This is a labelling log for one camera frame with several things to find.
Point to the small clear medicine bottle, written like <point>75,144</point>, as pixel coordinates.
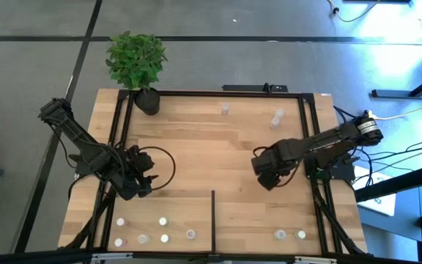
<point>279,113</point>
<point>225,108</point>
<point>274,122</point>

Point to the teal bottle with white cap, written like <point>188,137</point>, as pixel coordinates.
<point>164,238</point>
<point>163,221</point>

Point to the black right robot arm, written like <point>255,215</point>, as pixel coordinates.
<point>324,140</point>

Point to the yellow white power adaptor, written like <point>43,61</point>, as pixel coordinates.
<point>370,113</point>

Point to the wooden shelf board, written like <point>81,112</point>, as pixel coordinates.
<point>159,229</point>

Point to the black desk crossbeam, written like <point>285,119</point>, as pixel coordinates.
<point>398,182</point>

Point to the pink bottle with white cap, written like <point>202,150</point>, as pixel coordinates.
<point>118,242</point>

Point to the black desk foot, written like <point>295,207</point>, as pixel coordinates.
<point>401,94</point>

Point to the clear bottle with mixed pills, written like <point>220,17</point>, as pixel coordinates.
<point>190,234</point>

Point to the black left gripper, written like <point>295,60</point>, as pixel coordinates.
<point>139,172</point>

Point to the green tinted white capped bottle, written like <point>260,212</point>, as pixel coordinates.
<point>300,234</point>

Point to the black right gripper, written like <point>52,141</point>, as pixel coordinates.
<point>273,161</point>

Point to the black aluminium table frame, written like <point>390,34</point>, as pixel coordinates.
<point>211,94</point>

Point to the white capped medicine bottle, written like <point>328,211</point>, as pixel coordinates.
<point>120,221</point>

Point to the wide clear medicine bottle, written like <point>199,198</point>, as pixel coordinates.
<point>280,234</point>

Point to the green artificial plant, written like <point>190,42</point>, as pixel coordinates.
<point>136,60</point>

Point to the black bar device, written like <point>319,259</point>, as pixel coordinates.
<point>247,88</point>

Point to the white translucent medicine bottle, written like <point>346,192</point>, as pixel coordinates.
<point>143,239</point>

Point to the black shelf divider frame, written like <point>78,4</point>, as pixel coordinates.
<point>213,220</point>

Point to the white box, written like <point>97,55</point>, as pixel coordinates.
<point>383,203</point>

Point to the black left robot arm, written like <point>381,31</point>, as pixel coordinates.
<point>81,137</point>

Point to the black plant pot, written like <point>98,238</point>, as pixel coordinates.
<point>148,102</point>

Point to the silver metal bracket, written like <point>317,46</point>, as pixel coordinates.
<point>315,260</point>
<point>108,258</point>

